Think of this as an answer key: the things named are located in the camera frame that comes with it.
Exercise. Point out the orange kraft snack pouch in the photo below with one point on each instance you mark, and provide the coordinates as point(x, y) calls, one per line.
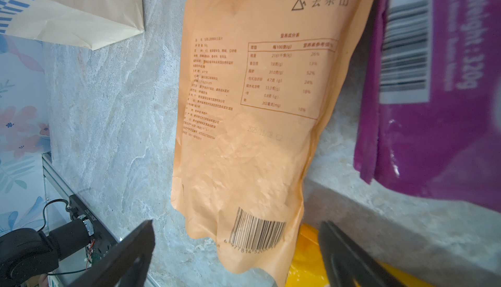
point(259, 80)

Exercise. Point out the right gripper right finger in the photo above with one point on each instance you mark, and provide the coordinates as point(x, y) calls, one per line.
point(347, 264)

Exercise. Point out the purple grape candy bag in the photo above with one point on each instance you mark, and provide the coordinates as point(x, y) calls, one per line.
point(430, 110)

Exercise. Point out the yellow mango candy bag front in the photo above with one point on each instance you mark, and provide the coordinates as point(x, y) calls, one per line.
point(307, 267)

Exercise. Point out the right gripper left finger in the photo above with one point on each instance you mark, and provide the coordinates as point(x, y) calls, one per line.
point(126, 264)

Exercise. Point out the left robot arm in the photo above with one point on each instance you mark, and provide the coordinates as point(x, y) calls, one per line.
point(26, 252)

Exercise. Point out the blue checkered paper bag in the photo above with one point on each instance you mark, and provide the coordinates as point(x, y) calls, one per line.
point(91, 24)

